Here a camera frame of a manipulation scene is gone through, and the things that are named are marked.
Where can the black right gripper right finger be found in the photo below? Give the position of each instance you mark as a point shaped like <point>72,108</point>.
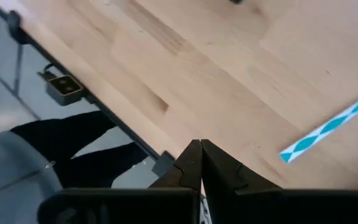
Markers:
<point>275,207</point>

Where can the person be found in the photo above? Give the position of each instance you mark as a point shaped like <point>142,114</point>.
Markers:
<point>11,174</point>

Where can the black clamp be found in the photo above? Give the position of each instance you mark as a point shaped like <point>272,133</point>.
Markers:
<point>14,28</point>
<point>163,163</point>

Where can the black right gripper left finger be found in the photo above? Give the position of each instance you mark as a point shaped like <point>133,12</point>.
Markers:
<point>120,207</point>

